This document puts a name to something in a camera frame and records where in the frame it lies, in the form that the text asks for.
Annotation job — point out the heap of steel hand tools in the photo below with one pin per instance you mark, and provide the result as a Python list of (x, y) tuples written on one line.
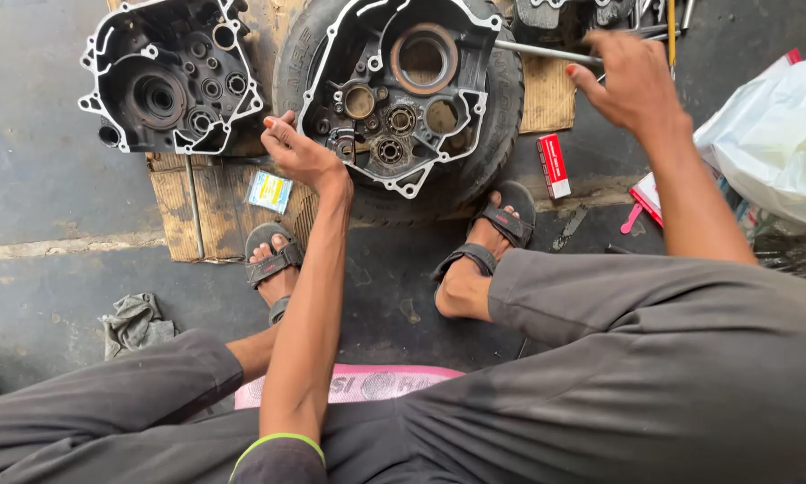
[(652, 17)]

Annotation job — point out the clear plastic bags heap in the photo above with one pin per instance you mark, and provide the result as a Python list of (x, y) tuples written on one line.
[(789, 252)]

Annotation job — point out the long steel rod tool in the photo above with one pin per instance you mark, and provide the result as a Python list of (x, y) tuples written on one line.
[(544, 52)]

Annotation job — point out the small blue yellow plastic packet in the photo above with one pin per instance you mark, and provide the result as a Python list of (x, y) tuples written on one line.
[(269, 191)]

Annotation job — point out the dark sleeve with green trim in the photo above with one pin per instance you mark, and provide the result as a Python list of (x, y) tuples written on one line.
[(278, 460)]

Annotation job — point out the thin steel rod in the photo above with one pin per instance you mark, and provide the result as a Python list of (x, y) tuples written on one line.
[(194, 208)]

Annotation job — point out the black rubber tyre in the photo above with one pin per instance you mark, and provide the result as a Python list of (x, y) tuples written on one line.
[(490, 148)]

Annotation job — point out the person's right black sandal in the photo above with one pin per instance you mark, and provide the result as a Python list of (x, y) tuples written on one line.
[(504, 225)]

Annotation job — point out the person's black sandal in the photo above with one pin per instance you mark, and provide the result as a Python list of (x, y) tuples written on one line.
[(274, 263), (504, 225)]

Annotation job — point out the black crankcase half with bearings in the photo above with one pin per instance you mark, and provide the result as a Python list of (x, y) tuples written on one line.
[(167, 80)]

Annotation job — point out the white plastic bag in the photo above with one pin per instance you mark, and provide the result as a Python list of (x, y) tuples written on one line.
[(773, 141)]

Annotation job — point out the oily brown cardboard sheet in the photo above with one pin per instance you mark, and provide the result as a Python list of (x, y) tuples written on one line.
[(225, 222)]

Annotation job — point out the person's left hand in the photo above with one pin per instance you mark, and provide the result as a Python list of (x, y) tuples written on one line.
[(305, 158)]

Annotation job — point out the pink plastic tool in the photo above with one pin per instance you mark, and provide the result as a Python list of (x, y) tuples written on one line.
[(631, 218)]

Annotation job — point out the crankcase half with brown seal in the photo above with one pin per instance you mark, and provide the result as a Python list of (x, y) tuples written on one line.
[(410, 134)]

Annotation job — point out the grey rag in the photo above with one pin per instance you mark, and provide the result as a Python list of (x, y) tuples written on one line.
[(134, 324)]

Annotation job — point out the red and white carton box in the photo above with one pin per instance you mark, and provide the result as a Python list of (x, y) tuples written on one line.
[(553, 166)]

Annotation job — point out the person's left black sandal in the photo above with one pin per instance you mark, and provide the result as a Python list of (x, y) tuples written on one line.
[(274, 263)]

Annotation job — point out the person's grey trousers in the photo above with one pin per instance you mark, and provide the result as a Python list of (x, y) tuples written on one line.
[(611, 376)]

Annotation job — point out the flat red and white box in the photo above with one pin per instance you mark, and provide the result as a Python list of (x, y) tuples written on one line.
[(647, 198)]

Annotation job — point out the person's right hand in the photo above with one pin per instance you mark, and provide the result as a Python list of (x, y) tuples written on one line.
[(635, 87)]

